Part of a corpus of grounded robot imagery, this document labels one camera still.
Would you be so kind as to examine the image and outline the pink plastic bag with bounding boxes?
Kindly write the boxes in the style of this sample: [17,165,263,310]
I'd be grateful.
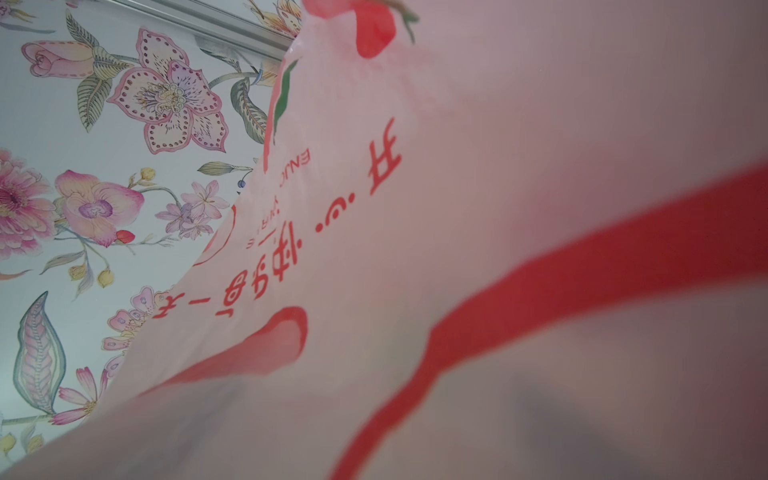
[1,1,767,479]

